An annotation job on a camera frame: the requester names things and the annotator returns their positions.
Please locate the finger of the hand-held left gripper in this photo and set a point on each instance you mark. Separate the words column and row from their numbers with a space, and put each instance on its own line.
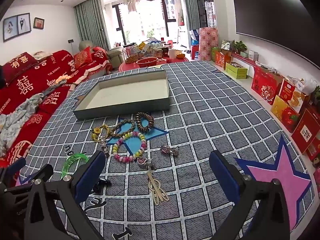
column 46, row 172
column 16, row 163

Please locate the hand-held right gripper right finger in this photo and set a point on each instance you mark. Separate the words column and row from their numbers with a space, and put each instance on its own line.
column 223, row 175

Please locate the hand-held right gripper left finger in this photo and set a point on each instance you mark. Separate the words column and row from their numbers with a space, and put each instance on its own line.
column 91, row 173

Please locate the silver star hair clip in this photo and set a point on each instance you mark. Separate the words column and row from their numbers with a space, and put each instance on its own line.
column 105, row 147

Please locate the silver rhinestone hair clip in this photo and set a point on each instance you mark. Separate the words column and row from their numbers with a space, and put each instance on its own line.
column 170, row 150

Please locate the beige hair clip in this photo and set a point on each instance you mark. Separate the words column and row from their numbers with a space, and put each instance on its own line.
column 153, row 182

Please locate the grey-green shallow cardboard box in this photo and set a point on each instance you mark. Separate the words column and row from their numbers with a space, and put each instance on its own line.
column 130, row 92

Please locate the small black hair clip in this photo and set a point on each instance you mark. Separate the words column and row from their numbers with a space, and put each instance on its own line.
column 103, row 182

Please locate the pale blue-grey cloth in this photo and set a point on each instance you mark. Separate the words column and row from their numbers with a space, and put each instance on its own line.
column 22, row 110

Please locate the grey checked blanket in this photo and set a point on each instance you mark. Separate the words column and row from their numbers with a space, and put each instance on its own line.
column 212, row 120

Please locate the red sofa cover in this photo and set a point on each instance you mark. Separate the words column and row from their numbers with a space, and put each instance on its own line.
column 32, row 97

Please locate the yellow red fruit box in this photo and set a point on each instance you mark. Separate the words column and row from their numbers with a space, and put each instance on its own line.
column 285, row 115

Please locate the grey braided cloth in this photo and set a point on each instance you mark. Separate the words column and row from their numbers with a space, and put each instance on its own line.
column 56, row 85

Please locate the red box with white label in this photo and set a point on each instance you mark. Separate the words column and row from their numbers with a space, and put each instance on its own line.
column 305, row 132

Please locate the red floral gift box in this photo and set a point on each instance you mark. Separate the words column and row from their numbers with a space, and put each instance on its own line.
column 265, row 86

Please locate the red lettered pillow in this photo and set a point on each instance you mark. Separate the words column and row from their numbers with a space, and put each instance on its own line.
column 18, row 63

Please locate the green gift boxes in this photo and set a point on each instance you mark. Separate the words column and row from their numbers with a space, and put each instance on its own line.
column 236, row 71

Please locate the red waffle print box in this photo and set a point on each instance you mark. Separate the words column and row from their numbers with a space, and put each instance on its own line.
column 292, row 95

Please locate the round red rug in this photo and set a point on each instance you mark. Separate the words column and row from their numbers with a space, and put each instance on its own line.
column 127, row 67

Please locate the red gift bag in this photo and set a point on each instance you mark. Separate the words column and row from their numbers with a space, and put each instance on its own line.
column 222, row 60

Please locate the red embroidered pillow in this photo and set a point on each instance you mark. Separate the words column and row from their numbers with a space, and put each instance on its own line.
column 82, row 57

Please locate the beige armchair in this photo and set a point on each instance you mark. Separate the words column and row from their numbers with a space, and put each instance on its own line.
column 115, row 53

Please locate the small white box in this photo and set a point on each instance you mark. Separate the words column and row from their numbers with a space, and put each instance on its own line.
column 252, row 55

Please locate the red plastic colander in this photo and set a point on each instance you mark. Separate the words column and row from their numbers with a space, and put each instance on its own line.
column 147, row 62

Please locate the red plastic stool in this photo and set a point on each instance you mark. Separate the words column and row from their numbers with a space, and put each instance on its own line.
column 195, row 52

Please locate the potted green plant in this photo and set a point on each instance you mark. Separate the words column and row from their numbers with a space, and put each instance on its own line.
column 238, row 46

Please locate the white cup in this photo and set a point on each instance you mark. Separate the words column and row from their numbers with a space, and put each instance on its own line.
column 172, row 53

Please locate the large framed photo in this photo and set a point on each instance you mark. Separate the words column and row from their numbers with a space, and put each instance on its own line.
column 10, row 28

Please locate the medium framed photo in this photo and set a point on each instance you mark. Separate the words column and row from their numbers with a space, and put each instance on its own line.
column 24, row 23

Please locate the small framed red photo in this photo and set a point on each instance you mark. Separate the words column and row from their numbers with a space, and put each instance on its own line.
column 38, row 23

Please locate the grey-green curtain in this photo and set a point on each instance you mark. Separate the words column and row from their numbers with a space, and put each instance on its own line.
column 191, row 7
column 90, row 22

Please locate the black television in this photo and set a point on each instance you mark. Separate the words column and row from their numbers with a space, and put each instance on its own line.
column 275, row 15

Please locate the red wall shelf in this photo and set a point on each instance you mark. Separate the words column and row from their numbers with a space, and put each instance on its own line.
column 246, row 60

